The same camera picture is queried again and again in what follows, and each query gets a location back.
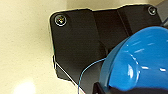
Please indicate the blue bowl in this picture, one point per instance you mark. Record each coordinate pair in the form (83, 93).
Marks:
(140, 60)

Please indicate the dark robot mobile base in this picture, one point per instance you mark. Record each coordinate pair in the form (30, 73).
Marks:
(76, 40)

